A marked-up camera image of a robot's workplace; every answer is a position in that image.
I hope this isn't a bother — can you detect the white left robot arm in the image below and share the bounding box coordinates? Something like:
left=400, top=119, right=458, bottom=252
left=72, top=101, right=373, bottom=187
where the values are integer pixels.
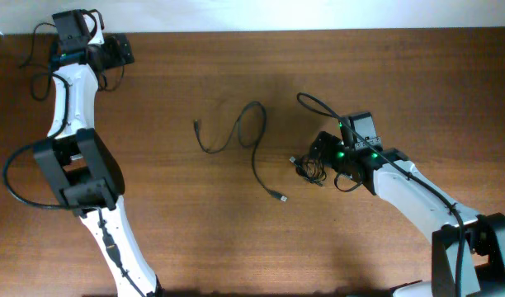
left=33, top=9, right=163, bottom=296

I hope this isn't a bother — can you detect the black cable bundle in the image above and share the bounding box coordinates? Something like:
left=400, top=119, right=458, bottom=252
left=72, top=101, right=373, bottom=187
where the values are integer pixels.
left=288, top=148, right=328, bottom=187

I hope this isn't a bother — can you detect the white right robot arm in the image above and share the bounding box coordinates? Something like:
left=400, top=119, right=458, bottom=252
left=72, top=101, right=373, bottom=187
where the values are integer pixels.
left=309, top=112, right=505, bottom=296

